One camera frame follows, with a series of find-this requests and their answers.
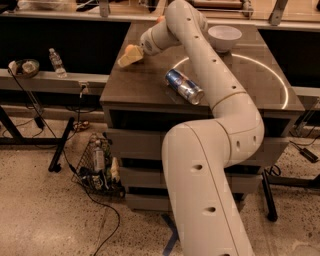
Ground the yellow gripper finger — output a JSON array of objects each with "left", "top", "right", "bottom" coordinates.
[{"left": 118, "top": 45, "right": 144, "bottom": 67}]

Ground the small orange fruit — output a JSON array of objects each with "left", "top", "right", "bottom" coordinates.
[{"left": 125, "top": 44, "right": 135, "bottom": 54}]

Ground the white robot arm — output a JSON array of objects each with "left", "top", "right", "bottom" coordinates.
[{"left": 118, "top": 0, "right": 264, "bottom": 256}]

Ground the red apple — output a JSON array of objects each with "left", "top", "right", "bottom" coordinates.
[{"left": 156, "top": 15, "right": 165, "bottom": 23}]

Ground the blue silver drink can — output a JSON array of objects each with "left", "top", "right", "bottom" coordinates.
[{"left": 165, "top": 69, "right": 204, "bottom": 105}]

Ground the grey drawer cabinet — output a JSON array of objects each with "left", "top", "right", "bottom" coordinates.
[{"left": 100, "top": 25, "right": 304, "bottom": 200}]

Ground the clear plastic water bottle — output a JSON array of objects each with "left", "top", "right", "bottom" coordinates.
[{"left": 49, "top": 48, "right": 67, "bottom": 78}]

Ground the white bowl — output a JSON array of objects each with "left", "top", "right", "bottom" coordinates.
[{"left": 208, "top": 25, "right": 242, "bottom": 53}]

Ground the top grey drawer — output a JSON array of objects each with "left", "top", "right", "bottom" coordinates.
[{"left": 106, "top": 129, "right": 289, "bottom": 166}]

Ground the grey drawer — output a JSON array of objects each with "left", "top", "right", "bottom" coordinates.
[
  {"left": 106, "top": 129, "right": 289, "bottom": 166},
  {"left": 126, "top": 194, "right": 172, "bottom": 212},
  {"left": 120, "top": 167, "right": 262, "bottom": 195}
]

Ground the grey side shelf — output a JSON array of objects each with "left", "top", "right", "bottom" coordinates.
[{"left": 0, "top": 69, "right": 109, "bottom": 95}]

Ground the round dish with items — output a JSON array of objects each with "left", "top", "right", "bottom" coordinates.
[{"left": 8, "top": 59, "right": 40, "bottom": 79}]

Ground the middle grey drawer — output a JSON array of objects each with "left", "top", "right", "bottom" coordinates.
[{"left": 120, "top": 167, "right": 262, "bottom": 195}]

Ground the black table leg left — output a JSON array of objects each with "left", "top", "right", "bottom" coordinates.
[{"left": 0, "top": 106, "right": 75, "bottom": 172}]

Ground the black table leg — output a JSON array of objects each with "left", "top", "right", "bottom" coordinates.
[
  {"left": 262, "top": 170, "right": 320, "bottom": 222},
  {"left": 0, "top": 106, "right": 75, "bottom": 172}
]

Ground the bottom grey drawer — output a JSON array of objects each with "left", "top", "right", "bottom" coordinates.
[{"left": 126, "top": 194, "right": 172, "bottom": 212}]

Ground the blue tape cross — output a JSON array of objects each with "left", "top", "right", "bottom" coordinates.
[{"left": 161, "top": 213, "right": 180, "bottom": 256}]

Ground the black power adapter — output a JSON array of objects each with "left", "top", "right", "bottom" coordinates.
[{"left": 296, "top": 146, "right": 319, "bottom": 163}]

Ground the black table leg right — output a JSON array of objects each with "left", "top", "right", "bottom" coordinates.
[{"left": 262, "top": 170, "right": 320, "bottom": 222}]

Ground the wire basket with trash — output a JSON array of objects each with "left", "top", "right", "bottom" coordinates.
[{"left": 74, "top": 132, "right": 126, "bottom": 198}]

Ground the black floor cable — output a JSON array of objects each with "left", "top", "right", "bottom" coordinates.
[{"left": 8, "top": 68, "right": 121, "bottom": 256}]

